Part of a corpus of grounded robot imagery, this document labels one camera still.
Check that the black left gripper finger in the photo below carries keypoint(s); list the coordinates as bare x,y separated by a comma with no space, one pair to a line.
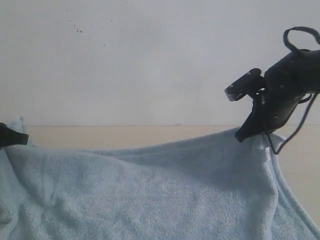
9,137

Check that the light blue terry towel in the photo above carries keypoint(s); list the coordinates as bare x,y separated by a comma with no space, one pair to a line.
205,188

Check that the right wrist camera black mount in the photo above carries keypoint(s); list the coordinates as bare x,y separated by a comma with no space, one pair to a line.
248,84

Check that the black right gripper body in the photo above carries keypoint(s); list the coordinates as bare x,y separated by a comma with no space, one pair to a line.
287,81

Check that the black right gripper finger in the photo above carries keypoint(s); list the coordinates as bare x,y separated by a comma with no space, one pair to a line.
251,127

